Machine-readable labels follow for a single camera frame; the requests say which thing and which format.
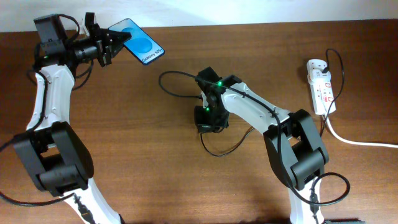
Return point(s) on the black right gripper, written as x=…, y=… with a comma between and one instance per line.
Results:
x=208, y=125

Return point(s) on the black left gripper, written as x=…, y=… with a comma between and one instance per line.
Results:
x=107, y=42

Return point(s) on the blue screen Galaxy smartphone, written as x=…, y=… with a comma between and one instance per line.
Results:
x=141, y=45

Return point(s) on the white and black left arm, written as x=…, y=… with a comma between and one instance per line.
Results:
x=53, y=155

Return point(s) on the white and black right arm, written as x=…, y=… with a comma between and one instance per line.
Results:
x=296, y=152

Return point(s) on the white power strip socket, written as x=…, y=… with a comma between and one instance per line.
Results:
x=320, y=87

